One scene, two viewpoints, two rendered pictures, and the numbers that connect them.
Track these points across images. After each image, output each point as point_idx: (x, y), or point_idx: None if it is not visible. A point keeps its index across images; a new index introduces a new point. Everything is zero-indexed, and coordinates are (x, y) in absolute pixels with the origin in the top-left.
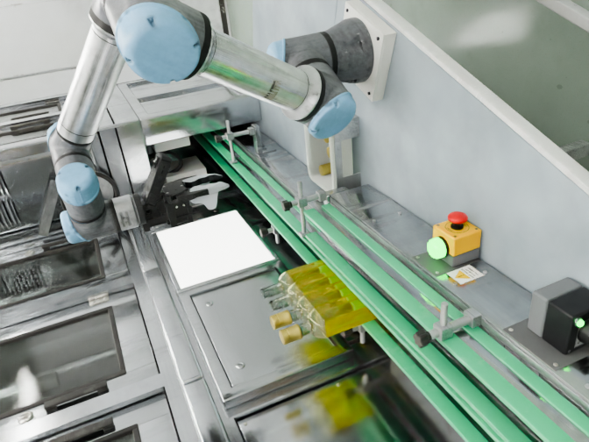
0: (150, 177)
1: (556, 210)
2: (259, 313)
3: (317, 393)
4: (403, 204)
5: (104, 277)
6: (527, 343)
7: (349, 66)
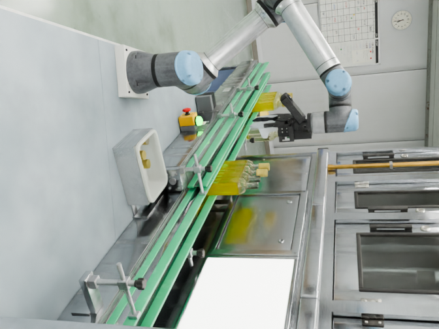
0: (296, 106)
1: None
2: (257, 223)
3: None
4: (163, 149)
5: None
6: (219, 108)
7: None
